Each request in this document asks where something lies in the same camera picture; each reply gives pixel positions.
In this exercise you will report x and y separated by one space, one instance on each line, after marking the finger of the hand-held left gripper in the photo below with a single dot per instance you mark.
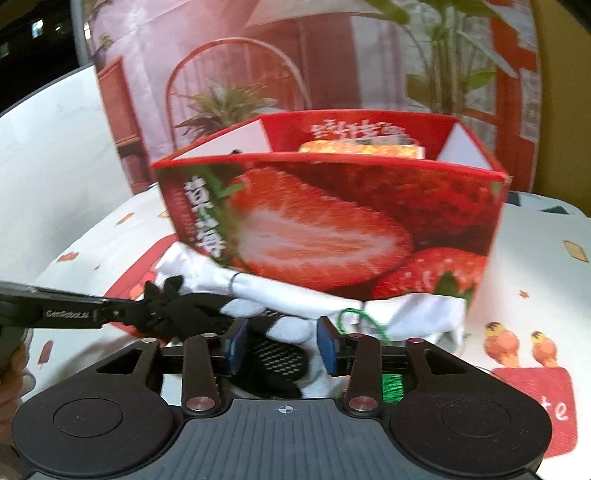
124 316
115 300

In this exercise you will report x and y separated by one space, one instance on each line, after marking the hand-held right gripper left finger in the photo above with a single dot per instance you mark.
238 346

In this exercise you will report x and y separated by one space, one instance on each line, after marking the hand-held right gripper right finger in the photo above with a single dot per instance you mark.
328 346

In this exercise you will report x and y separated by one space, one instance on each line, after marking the black mesh cloth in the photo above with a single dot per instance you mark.
277 357

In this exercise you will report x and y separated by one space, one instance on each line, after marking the white cloth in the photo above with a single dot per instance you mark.
295 300

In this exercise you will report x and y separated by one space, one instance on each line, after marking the red strawberry print box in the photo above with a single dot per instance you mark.
323 221

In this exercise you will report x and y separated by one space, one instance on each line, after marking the orange yellow packet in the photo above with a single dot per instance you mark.
360 150

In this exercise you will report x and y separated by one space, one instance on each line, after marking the person's left hand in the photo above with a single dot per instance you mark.
18 383

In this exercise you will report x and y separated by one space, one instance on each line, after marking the white board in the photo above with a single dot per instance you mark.
46 184

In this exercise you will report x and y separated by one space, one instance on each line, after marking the dark window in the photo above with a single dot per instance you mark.
27 69

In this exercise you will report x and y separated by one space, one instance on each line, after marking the grey window frame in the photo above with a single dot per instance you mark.
82 32

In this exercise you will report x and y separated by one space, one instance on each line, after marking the wall poster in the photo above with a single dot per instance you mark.
323 60

